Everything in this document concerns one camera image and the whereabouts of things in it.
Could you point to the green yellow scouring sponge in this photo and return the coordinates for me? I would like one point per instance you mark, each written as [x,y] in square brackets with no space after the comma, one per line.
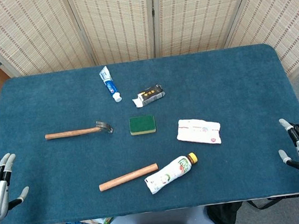
[141,124]

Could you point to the blue carpet table cover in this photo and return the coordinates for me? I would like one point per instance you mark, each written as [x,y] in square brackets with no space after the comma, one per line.
[64,171]

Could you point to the black bag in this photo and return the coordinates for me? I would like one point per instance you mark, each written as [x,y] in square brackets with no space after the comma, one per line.
[227,215]

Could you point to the pink white wet wipes pack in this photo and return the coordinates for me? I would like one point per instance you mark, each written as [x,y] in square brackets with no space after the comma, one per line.
[198,132]

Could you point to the wooden cylinder rod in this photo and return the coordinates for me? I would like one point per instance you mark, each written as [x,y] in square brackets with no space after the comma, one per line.
[127,177]

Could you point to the woven folding screen panel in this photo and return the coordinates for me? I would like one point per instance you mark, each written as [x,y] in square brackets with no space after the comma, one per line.
[116,20]
[36,33]
[285,18]
[197,10]

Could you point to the white labelled yellow cap bottle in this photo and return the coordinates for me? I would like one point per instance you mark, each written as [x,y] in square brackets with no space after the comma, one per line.
[168,175]

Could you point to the blue white toothpaste tube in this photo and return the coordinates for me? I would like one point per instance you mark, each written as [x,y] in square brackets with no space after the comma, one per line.
[110,86]

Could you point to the black white carton box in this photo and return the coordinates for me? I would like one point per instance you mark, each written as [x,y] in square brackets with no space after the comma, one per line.
[151,94]

